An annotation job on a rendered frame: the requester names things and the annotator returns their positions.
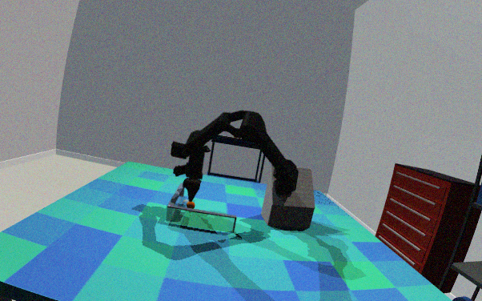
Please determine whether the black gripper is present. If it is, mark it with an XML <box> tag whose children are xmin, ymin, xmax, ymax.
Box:
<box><xmin>183</xmin><ymin>161</ymin><xmax>203</xmax><ymax>203</ymax></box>

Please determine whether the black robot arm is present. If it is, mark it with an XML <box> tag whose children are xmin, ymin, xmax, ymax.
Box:
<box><xmin>171</xmin><ymin>110</ymin><xmax>299</xmax><ymax>195</ymax></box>

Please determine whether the clear l-shaped low wall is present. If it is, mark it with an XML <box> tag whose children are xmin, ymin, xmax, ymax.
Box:
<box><xmin>166</xmin><ymin>187</ymin><xmax>235</xmax><ymax>233</ymax></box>

